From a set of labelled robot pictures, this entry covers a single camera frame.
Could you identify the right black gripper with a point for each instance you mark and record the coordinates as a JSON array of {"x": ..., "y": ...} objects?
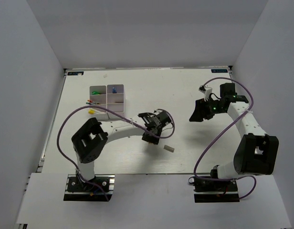
[{"x": 201, "y": 111}]

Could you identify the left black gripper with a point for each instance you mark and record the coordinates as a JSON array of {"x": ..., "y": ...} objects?
[{"x": 152, "y": 139}]

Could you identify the grey eraser block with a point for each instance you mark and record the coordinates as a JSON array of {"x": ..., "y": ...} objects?
[{"x": 168, "y": 148}]

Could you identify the clear blue spray bottle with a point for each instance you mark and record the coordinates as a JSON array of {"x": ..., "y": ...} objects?
[{"x": 114, "y": 90}]

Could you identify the white yellow marker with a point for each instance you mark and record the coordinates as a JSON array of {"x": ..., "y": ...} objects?
[{"x": 94, "y": 111}]

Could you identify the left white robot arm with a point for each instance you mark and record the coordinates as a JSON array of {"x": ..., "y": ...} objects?
[{"x": 90, "y": 139}]

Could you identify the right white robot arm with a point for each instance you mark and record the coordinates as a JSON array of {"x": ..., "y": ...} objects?
[{"x": 257, "y": 151}]

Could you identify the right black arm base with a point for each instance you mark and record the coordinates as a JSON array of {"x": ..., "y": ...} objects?
[{"x": 206, "y": 191}]

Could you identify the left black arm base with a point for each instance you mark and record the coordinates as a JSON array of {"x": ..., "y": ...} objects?
[{"x": 77, "y": 190}]

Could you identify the right blue table label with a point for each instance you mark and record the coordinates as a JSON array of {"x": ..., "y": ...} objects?
[{"x": 219, "y": 70}]

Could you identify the blue table label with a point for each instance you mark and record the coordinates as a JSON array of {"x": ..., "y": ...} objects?
[
  {"x": 219, "y": 70},
  {"x": 75, "y": 73}
]

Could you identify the white right compartment container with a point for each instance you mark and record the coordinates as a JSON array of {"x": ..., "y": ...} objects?
[{"x": 116, "y": 102}]

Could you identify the white compartment container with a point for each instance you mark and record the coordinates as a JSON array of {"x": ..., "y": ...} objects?
[
  {"x": 97, "y": 96},
  {"x": 116, "y": 102}
]

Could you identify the white left compartment container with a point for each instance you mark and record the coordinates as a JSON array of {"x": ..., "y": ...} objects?
[{"x": 97, "y": 96}]

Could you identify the left blue table label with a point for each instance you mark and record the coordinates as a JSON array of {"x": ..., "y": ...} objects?
[{"x": 75, "y": 73}]

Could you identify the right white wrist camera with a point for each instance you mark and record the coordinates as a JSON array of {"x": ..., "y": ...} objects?
[{"x": 206, "y": 91}]

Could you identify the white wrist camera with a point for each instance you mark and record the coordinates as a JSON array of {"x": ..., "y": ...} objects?
[
  {"x": 206, "y": 91},
  {"x": 157, "y": 111}
]

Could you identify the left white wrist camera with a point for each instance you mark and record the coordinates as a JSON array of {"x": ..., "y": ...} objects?
[{"x": 157, "y": 111}]

